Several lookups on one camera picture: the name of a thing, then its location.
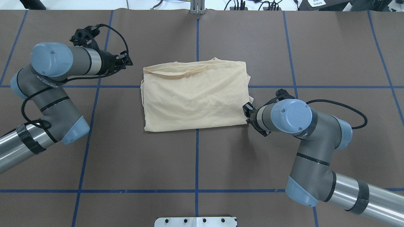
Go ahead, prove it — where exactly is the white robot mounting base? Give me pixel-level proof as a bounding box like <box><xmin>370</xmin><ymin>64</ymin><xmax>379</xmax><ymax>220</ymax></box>
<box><xmin>154</xmin><ymin>217</ymin><xmax>238</xmax><ymax>227</ymax></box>

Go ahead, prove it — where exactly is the aluminium frame post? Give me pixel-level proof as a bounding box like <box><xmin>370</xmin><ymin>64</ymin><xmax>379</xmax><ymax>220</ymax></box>
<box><xmin>190</xmin><ymin>0</ymin><xmax>206</xmax><ymax>15</ymax></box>

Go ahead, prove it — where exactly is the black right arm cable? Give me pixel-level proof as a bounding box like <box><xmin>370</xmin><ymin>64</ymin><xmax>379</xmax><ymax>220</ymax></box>
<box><xmin>306</xmin><ymin>99</ymin><xmax>368</xmax><ymax>130</ymax></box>

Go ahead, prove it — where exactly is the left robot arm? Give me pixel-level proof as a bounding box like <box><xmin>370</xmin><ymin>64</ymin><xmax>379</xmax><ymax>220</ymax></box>
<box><xmin>1</xmin><ymin>43</ymin><xmax>133</xmax><ymax>173</ymax></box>

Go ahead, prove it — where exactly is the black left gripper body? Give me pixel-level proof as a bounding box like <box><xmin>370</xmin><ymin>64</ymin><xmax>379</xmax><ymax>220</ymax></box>
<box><xmin>100</xmin><ymin>50</ymin><xmax>127</xmax><ymax>76</ymax></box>

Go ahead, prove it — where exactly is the cream long-sleeve graphic shirt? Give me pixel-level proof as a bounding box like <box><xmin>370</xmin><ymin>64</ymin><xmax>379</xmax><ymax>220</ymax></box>
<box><xmin>140</xmin><ymin>58</ymin><xmax>253</xmax><ymax>132</ymax></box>

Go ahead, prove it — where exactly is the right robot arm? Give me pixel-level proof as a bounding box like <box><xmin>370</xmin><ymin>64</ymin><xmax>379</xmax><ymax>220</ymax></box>
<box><xmin>243</xmin><ymin>99</ymin><xmax>404</xmax><ymax>227</ymax></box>

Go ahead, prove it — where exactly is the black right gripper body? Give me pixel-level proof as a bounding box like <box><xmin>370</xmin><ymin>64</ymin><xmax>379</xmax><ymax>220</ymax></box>
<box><xmin>246</xmin><ymin>108</ymin><xmax>271</xmax><ymax>137</ymax></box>

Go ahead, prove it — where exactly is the black power adapter box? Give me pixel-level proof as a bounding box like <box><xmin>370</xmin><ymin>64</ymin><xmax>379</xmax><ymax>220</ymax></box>
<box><xmin>298</xmin><ymin>0</ymin><xmax>350</xmax><ymax>11</ymax></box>

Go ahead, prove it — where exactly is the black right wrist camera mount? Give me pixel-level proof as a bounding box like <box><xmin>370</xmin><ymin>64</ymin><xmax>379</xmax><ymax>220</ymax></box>
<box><xmin>268</xmin><ymin>89</ymin><xmax>296</xmax><ymax>104</ymax></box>

